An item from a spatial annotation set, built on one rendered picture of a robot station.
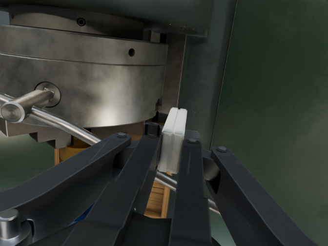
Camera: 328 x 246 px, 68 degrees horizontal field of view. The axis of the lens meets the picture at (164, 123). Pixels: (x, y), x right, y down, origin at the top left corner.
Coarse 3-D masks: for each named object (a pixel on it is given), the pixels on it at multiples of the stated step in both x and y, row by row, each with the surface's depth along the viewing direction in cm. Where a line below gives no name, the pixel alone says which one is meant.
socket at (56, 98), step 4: (40, 84) 31; (44, 84) 31; (48, 84) 31; (52, 84) 31; (36, 88) 31; (40, 88) 31; (48, 88) 31; (52, 88) 31; (56, 88) 31; (56, 92) 31; (60, 92) 31; (56, 96) 31; (60, 96) 32; (52, 100) 32; (56, 100) 32; (60, 100) 32; (48, 104) 32; (52, 104) 32; (56, 104) 32
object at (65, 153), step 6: (72, 138) 47; (72, 144) 47; (78, 144) 47; (84, 144) 47; (60, 150) 48; (66, 150) 47; (72, 150) 46; (78, 150) 46; (60, 156) 49; (66, 156) 47
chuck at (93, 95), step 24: (0, 72) 31; (24, 72) 30; (48, 72) 30; (72, 72) 31; (96, 72) 32; (120, 72) 33; (144, 72) 36; (72, 96) 32; (96, 96) 33; (120, 96) 34; (144, 96) 38; (24, 120) 32; (72, 120) 33; (96, 120) 34; (120, 120) 36; (144, 120) 40
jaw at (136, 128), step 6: (156, 108) 45; (114, 126) 45; (120, 126) 45; (126, 126) 45; (132, 126) 45; (138, 126) 44; (96, 132) 47; (102, 132) 46; (108, 132) 46; (114, 132) 46; (126, 132) 45; (132, 132) 45; (138, 132) 45; (102, 138) 47
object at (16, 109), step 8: (24, 96) 25; (32, 96) 26; (40, 96) 27; (48, 96) 30; (8, 104) 23; (16, 104) 23; (24, 104) 24; (32, 104) 25; (40, 104) 27; (8, 112) 23; (16, 112) 23; (24, 112) 23; (8, 120) 23; (16, 120) 23
